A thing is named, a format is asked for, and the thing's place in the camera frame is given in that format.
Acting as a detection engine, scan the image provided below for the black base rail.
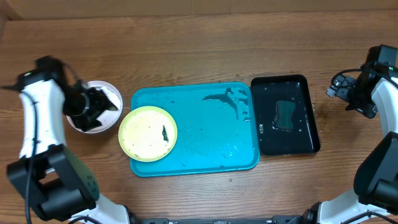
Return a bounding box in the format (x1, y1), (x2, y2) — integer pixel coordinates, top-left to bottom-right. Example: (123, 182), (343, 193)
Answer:
(138, 215), (304, 224)

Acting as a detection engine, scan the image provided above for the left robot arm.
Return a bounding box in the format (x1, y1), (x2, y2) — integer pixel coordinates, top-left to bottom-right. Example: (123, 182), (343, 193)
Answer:
(7, 55), (138, 224)

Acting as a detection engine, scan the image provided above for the dark green sponge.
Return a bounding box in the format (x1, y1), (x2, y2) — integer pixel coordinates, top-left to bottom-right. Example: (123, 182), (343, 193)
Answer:
(274, 100), (295, 131)

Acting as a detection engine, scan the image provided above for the white plate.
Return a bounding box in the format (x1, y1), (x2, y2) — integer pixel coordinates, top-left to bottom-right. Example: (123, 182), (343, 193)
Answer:
(66, 80), (124, 134)

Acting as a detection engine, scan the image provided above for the black plastic tray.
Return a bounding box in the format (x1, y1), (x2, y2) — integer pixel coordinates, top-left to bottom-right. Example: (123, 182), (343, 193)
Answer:
(251, 75), (321, 156)

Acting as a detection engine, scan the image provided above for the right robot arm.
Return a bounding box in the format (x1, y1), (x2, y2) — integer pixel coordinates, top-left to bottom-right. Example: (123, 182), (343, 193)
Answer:
(291, 60), (397, 223)

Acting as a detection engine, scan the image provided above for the yellow plate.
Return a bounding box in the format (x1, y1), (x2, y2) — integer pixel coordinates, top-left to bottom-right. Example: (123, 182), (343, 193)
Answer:
(118, 106), (178, 162)

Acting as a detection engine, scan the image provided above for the teal plastic tray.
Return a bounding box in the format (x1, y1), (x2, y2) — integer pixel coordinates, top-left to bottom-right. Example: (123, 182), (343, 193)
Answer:
(130, 82), (260, 177)

